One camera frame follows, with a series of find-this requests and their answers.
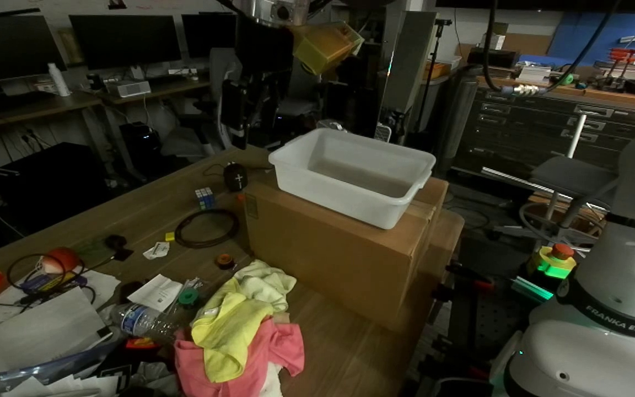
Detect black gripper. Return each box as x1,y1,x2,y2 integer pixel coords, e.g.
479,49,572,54
223,14,294,151

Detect bright yellow cloth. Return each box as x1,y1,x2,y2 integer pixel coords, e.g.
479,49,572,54
189,290,279,386

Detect pink garment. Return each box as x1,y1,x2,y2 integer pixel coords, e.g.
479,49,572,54
172,316,308,397

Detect white plastic container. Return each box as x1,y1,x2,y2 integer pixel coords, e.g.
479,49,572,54
266,128,439,231

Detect round black speaker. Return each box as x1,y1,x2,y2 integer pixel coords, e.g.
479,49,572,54
221,161,251,195

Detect grey office chair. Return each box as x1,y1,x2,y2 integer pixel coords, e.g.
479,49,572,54
208,46,245,151

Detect Rubik's cube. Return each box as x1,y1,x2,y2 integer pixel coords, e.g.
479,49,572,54
191,185,217,210

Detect wooden office desk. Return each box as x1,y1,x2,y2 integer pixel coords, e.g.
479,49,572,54
0,91,108,164
99,76,214,113

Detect black computer monitor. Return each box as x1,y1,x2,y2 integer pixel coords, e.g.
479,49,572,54
181,10,255,61
0,10,63,83
68,12,185,74

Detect white desktop device box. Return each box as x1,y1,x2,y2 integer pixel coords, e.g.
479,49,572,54
113,77,153,102

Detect small white packet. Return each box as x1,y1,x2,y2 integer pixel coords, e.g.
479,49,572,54
141,240,173,263

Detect brown cardboard box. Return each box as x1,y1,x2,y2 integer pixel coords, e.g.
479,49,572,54
240,174,466,337

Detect small black object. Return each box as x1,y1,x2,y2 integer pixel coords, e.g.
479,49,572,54
100,231,135,265

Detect green spool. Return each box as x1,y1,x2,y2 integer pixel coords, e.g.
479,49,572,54
173,285,203,311

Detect white paper card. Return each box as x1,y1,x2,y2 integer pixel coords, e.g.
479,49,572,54
122,272,185,316

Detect small white plastic bottle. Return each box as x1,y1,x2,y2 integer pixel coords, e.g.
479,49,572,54
44,59,72,100

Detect large black case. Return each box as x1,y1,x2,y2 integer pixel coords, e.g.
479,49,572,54
0,141,113,239

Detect clear plastic water bottle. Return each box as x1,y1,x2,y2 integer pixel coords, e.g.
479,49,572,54
113,294,193,343

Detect red round gadget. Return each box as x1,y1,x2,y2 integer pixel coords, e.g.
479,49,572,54
40,244,86,287

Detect red snack wrapper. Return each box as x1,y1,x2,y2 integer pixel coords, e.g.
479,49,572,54
122,335,162,356

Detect small white box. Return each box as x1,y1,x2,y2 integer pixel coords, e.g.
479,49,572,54
475,19,509,54

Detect large dark display screen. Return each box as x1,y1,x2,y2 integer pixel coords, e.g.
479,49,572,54
452,76,635,184

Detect white paper sheet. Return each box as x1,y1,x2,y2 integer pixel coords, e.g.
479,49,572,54
0,285,110,397

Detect green toy figure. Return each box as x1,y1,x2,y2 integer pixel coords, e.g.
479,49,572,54
550,64,582,89

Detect emergency stop button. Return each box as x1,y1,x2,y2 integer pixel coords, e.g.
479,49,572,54
527,240,579,285

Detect blue board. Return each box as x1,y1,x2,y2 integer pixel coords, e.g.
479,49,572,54
547,10,635,71

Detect black cable loop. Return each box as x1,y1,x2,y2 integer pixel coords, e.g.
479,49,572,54
172,207,242,251

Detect thin black cord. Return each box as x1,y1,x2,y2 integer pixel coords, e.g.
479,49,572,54
2,251,100,310

